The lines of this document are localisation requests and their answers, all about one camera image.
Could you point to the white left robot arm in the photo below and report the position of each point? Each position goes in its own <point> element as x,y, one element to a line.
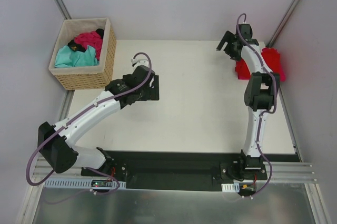
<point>58,141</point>

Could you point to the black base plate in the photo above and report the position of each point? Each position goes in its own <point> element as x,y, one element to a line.
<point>182,170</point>

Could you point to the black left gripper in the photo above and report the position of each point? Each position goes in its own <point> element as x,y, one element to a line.
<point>153,87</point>

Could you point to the black t shirt in basket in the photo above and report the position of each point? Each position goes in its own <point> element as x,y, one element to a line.
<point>75,47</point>

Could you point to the left white cable duct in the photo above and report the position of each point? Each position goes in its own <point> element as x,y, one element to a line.
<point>79,183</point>

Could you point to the right white cable duct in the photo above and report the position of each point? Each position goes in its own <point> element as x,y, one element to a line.
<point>234,187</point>

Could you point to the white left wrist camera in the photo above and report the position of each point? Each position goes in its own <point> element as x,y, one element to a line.
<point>138,62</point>

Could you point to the magenta t shirt in basket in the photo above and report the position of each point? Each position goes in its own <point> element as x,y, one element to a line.
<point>93,39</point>

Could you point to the red t shirt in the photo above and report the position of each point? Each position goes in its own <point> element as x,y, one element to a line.
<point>271,61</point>

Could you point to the white cable duct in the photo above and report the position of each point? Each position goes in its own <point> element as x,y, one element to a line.
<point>79,183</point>
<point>234,187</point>

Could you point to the teal t shirt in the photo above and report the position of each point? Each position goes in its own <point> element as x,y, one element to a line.
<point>67,58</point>

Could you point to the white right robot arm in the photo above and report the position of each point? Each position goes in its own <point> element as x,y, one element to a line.
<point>260,97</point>

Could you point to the wicker basket with liner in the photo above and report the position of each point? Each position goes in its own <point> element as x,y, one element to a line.
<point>89,77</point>

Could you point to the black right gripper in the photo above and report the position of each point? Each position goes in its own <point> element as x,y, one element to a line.
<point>231,44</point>

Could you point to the right aluminium frame post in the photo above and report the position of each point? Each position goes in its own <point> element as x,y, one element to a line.
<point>283,23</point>

